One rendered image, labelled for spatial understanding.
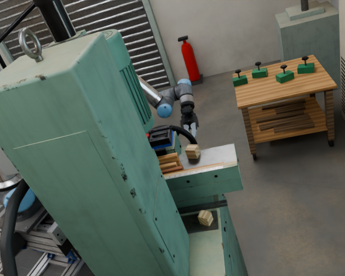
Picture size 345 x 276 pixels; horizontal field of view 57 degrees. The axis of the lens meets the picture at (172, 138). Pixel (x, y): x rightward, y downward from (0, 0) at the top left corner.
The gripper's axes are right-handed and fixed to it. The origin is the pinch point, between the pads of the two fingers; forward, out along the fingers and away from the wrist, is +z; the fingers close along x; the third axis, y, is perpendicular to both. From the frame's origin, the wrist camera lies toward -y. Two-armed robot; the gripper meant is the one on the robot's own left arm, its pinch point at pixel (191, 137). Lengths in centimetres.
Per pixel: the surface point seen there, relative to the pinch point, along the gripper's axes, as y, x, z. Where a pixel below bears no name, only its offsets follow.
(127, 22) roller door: 120, 79, -235
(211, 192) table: -25.5, -9.0, 36.7
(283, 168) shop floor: 100, -48, -9
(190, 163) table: -22.7, -2.3, 22.9
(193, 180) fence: -31.8, -4.0, 33.1
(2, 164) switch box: -85, 27, 40
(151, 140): -27.9, 11.2, 11.8
